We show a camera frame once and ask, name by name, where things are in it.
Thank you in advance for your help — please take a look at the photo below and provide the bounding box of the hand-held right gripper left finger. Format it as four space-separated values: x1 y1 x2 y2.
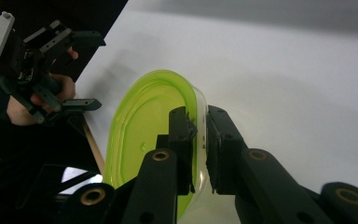
130 105 199 224

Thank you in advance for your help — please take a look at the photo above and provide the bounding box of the green plastic container with lid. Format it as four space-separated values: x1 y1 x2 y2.
103 68 210 220

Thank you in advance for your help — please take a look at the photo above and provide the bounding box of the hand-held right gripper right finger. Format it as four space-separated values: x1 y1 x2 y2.
205 105 334 224

